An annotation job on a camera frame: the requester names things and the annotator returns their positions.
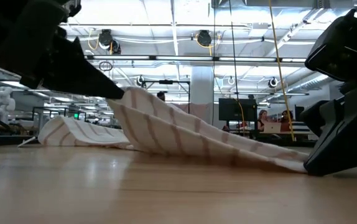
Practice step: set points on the silver laptop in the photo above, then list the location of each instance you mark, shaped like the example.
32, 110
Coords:
272, 127

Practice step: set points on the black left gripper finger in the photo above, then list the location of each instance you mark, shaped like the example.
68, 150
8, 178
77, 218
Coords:
79, 81

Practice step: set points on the black camera rig frame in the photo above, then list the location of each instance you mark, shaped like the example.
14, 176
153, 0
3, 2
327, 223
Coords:
166, 81

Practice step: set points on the blue white striped box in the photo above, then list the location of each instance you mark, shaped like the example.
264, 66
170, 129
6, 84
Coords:
296, 127

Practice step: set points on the black desk monitor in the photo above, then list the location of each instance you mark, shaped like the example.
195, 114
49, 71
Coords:
231, 109

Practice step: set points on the white striped towel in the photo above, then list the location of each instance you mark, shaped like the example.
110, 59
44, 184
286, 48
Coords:
166, 130

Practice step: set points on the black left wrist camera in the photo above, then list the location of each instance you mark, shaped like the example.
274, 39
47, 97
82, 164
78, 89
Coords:
72, 7

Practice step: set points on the person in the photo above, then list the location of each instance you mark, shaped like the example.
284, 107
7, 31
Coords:
263, 119
285, 119
161, 96

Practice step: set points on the silver ventilation duct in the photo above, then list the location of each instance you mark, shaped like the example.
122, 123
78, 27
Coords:
315, 82

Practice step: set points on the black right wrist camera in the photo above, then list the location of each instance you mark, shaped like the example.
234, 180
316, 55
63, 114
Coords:
346, 46

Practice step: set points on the long ceiling light rail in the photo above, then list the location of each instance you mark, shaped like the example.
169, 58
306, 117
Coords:
181, 58

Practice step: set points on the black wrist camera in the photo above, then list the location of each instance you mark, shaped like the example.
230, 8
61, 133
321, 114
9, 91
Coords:
346, 46
72, 7

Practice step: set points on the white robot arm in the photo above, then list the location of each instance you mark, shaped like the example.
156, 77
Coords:
2, 99

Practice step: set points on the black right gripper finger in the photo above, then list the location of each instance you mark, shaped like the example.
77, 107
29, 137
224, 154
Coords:
346, 143

